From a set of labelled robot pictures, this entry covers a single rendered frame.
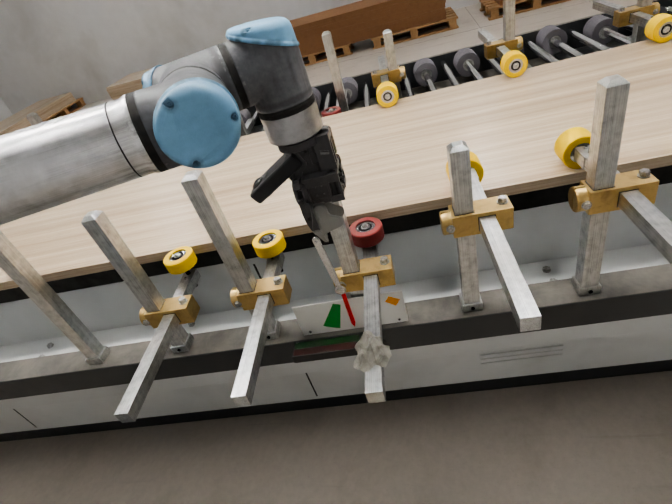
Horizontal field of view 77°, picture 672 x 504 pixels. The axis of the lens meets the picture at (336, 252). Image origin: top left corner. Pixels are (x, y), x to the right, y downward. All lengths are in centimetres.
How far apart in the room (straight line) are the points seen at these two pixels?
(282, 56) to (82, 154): 28
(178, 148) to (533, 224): 93
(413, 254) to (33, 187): 90
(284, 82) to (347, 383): 120
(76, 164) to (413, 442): 141
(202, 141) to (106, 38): 905
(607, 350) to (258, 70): 139
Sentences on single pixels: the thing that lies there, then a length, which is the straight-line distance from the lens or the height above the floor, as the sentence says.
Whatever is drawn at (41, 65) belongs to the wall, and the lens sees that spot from 1048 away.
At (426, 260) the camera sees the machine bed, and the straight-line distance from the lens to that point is 120.
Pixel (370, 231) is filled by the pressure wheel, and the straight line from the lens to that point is 97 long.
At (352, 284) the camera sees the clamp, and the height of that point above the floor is 84.
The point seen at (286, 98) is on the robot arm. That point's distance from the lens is 64.
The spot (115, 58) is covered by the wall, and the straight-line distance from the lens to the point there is 956.
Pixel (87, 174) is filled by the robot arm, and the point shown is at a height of 133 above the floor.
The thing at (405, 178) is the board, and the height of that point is 90.
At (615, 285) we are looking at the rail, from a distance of 112.
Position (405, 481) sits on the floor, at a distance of 161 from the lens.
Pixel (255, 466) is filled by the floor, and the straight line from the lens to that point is 179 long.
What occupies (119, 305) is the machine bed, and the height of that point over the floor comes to 71.
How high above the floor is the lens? 146
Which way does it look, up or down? 36 degrees down
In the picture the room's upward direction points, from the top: 18 degrees counter-clockwise
